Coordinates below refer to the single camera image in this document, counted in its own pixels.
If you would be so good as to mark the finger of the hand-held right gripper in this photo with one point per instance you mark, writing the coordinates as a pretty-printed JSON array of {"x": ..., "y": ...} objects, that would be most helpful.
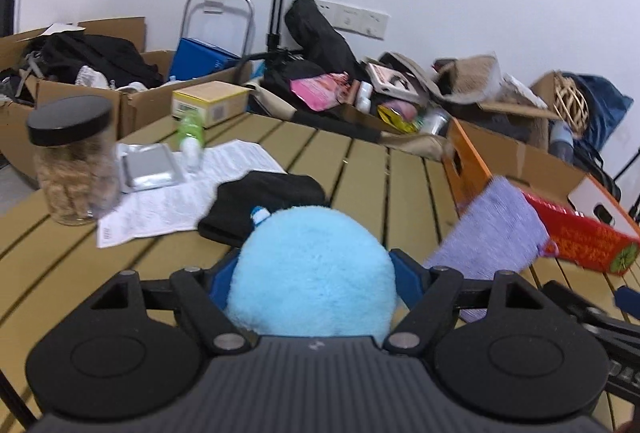
[
  {"x": 629, "y": 285},
  {"x": 575, "y": 293}
]

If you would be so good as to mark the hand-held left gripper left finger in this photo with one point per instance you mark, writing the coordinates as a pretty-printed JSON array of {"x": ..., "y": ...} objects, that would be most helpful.
[{"x": 220, "y": 278}]

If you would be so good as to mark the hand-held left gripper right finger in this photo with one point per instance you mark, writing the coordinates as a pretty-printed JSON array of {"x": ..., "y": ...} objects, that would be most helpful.
[{"x": 407, "y": 273}]

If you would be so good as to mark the blue plush toy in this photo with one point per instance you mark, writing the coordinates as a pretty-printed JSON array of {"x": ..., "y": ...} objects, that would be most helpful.
[{"x": 310, "y": 273}]

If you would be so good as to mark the purple knit pouch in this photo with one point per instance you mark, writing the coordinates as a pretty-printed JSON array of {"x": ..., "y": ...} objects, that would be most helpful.
[{"x": 495, "y": 223}]

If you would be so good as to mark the red cardboard box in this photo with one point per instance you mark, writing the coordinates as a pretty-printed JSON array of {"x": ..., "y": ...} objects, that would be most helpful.
[{"x": 590, "y": 238}]

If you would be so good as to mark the white paper sheet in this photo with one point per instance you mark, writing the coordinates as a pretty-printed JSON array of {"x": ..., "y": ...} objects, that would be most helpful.
[{"x": 165, "y": 208}]

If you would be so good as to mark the tan folding slat table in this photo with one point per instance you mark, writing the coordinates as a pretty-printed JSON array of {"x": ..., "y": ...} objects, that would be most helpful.
[{"x": 380, "y": 183}]

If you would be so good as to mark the black cloth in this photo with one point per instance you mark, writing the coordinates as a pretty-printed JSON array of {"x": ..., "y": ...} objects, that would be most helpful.
[{"x": 270, "y": 198}]

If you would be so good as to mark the black luggage bag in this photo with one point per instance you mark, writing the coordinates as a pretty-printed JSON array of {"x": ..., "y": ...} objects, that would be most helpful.
[{"x": 595, "y": 168}]

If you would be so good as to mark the silver foil packet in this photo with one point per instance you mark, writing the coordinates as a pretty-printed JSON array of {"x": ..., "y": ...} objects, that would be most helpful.
[{"x": 150, "y": 165}]

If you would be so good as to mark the green and white bottle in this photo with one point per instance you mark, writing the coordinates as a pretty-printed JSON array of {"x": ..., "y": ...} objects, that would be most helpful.
[{"x": 191, "y": 138}]

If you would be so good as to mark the silver can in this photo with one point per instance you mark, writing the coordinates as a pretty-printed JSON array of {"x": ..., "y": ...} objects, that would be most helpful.
[{"x": 436, "y": 123}]

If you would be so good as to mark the blue water bottle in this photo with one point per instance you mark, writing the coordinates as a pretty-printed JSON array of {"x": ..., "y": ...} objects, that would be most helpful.
[{"x": 561, "y": 140}]

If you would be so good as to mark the yellow packet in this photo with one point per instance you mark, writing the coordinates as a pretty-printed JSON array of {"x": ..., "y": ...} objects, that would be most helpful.
[{"x": 395, "y": 119}]

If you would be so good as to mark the small yellow box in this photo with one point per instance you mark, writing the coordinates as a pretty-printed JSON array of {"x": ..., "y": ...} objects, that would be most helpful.
[{"x": 210, "y": 103}]

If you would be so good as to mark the dark blue cloth bag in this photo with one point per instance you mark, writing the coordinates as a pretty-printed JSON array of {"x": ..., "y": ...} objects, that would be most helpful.
[{"x": 605, "y": 108}]

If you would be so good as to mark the small white bottle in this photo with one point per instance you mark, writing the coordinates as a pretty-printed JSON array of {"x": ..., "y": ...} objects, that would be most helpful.
[{"x": 365, "y": 98}]

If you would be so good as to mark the brown cardboard box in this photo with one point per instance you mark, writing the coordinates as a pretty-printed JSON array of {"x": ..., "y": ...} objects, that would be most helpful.
[
  {"x": 15, "y": 138},
  {"x": 145, "y": 113}
]

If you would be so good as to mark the clear jar with black lid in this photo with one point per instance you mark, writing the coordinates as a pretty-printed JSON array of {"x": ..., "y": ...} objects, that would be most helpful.
[{"x": 75, "y": 163}]

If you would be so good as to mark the rattan ball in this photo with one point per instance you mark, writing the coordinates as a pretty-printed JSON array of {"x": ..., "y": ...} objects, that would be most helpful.
[{"x": 570, "y": 105}]

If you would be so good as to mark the open cardboard box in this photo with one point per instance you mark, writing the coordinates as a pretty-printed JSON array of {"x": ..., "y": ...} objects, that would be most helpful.
[{"x": 520, "y": 110}]

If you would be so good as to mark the pink and white flat box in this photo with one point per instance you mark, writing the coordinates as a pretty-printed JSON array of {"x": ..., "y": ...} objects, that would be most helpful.
[{"x": 395, "y": 80}]

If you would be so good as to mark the pink packet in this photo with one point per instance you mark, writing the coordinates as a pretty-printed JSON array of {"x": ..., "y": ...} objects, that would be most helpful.
[{"x": 315, "y": 90}]

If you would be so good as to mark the beige woven hat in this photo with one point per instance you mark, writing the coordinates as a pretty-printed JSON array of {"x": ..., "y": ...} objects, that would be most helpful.
[{"x": 472, "y": 73}]

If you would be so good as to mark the blue box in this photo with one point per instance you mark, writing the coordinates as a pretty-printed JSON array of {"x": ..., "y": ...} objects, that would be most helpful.
[{"x": 200, "y": 58}]

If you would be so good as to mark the black clothes pile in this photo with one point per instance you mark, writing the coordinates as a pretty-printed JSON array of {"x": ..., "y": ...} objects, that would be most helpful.
[{"x": 100, "y": 58}]

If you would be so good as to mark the black fabric bag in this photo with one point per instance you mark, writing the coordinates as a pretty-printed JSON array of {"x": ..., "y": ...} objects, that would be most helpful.
[{"x": 320, "y": 38}]

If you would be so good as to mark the white wall socket panel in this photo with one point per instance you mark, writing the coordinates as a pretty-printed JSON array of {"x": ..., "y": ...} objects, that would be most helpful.
[{"x": 360, "y": 20}]

